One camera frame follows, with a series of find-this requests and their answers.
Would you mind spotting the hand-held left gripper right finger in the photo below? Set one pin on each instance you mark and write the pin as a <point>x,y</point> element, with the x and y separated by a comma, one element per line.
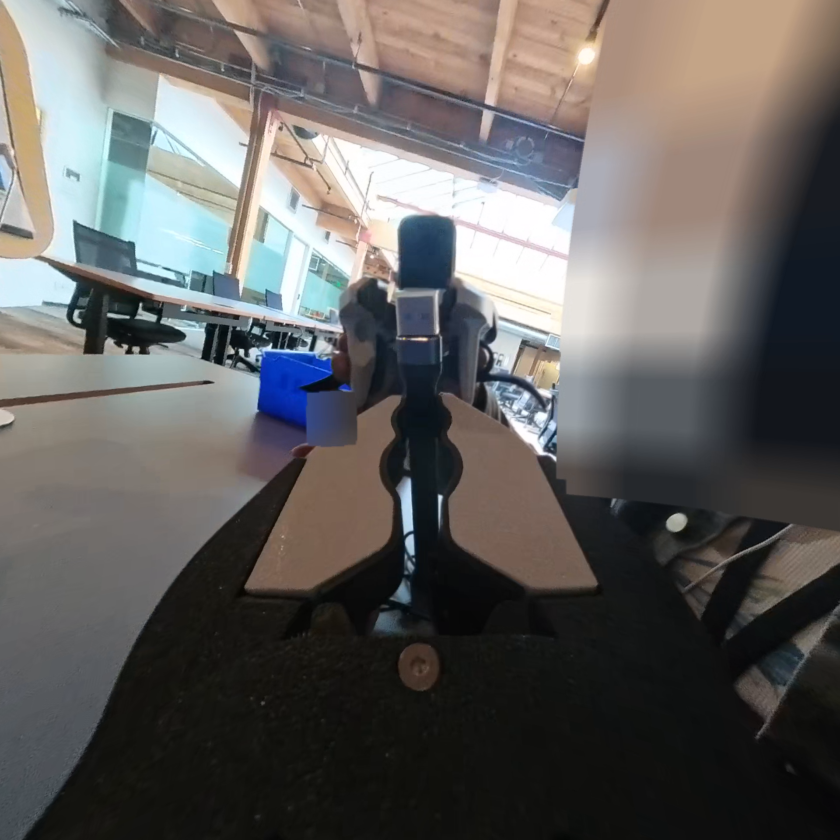
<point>519,512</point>

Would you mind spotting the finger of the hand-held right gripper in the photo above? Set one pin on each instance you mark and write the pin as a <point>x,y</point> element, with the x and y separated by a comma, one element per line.
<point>365,328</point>
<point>470,328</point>

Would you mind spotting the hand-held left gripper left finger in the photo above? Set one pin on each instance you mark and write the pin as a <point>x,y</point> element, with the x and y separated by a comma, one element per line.
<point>328,512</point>

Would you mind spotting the grey slim usb hub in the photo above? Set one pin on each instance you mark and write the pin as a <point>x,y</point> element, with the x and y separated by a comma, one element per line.
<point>420,352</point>

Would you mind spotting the blue plastic bin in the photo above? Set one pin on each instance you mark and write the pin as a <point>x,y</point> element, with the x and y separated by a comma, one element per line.
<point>282,387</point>

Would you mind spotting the black office chair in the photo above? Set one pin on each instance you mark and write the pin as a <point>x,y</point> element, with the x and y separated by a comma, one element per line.
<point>230,295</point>
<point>105,250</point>

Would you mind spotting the wooden support column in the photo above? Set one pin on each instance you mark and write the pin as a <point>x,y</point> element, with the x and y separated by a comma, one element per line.
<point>250,184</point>

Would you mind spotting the wooden office desk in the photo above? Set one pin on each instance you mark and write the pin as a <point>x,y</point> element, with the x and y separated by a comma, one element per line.
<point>131,280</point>

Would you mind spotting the ceiling spot lamp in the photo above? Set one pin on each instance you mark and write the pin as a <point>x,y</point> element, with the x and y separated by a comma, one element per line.
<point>586,53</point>

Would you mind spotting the dark patterned cloth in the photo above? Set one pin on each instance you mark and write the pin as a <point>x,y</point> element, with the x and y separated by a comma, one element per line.
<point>788,617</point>

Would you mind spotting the instruction sheet on stand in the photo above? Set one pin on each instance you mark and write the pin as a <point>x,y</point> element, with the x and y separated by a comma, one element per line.
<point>40,197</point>

